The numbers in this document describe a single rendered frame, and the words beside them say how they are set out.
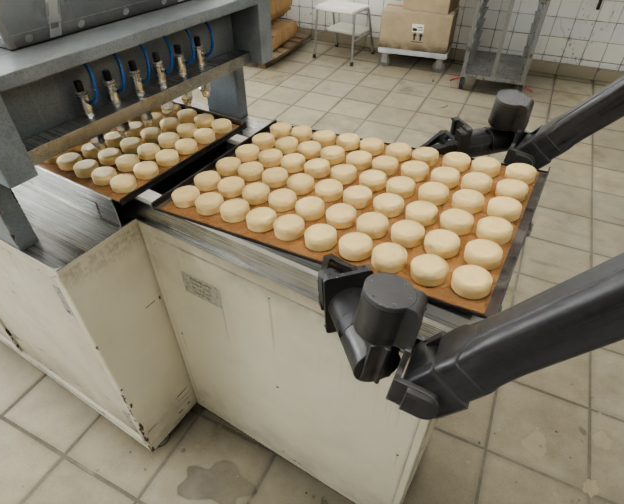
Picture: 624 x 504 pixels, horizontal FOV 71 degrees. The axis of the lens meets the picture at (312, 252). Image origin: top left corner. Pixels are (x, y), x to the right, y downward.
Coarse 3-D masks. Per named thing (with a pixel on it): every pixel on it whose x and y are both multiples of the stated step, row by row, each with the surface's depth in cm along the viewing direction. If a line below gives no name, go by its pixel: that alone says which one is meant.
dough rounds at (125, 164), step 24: (168, 120) 110; (192, 120) 114; (216, 120) 110; (120, 144) 102; (144, 144) 101; (168, 144) 103; (192, 144) 101; (48, 168) 97; (72, 168) 96; (96, 168) 94; (120, 168) 95; (144, 168) 93; (168, 168) 97; (120, 192) 89
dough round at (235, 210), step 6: (222, 204) 75; (228, 204) 75; (234, 204) 75; (240, 204) 75; (246, 204) 75; (222, 210) 74; (228, 210) 74; (234, 210) 74; (240, 210) 73; (246, 210) 74; (222, 216) 74; (228, 216) 73; (234, 216) 73; (240, 216) 74; (234, 222) 74
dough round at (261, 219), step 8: (256, 208) 74; (264, 208) 73; (248, 216) 72; (256, 216) 72; (264, 216) 72; (272, 216) 71; (248, 224) 71; (256, 224) 70; (264, 224) 70; (272, 224) 71
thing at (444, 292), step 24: (384, 144) 93; (264, 168) 89; (432, 168) 84; (504, 168) 82; (216, 192) 83; (312, 192) 80; (384, 192) 78; (528, 192) 75; (192, 216) 77; (216, 216) 76; (480, 216) 71; (264, 240) 70; (384, 240) 68; (360, 264) 64; (408, 264) 63; (456, 264) 62; (432, 288) 59; (480, 312) 55
